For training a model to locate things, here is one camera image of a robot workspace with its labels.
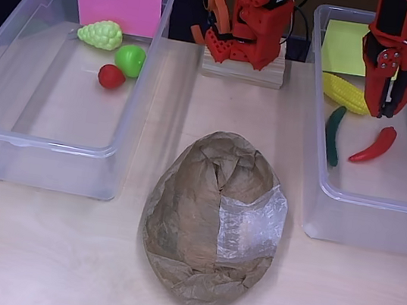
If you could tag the wooden base block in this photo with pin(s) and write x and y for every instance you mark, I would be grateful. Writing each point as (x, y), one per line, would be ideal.
(238, 75)

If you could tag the red toy tomato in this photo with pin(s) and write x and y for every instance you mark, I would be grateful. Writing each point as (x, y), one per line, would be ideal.
(111, 76)

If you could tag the yellow toy corn cob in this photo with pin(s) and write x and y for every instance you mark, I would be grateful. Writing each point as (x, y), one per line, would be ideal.
(342, 93)

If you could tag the yellow sticky note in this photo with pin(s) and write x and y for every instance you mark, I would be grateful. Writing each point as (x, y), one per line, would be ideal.
(343, 47)

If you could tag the red toy chili pepper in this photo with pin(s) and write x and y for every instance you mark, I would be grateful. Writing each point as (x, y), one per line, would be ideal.
(377, 146)

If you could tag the clear plastic bin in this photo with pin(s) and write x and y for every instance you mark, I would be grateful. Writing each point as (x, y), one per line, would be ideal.
(59, 119)
(366, 192)

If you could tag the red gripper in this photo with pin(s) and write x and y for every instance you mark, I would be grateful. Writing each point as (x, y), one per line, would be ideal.
(380, 77)

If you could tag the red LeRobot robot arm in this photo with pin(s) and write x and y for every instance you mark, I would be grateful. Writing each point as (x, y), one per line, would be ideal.
(261, 23)

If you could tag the green toy apple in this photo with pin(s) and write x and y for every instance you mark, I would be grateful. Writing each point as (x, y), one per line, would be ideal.
(130, 60)

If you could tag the dark green toy cucumber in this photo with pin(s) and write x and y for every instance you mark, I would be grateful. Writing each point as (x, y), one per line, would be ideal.
(332, 137)

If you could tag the crumpled brown paper bag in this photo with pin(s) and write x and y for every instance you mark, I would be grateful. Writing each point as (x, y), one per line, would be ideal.
(183, 234)

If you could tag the pink sticky note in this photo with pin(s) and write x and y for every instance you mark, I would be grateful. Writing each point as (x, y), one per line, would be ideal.
(118, 7)

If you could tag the light green toy grapes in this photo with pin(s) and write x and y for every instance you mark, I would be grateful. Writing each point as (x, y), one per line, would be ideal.
(100, 34)

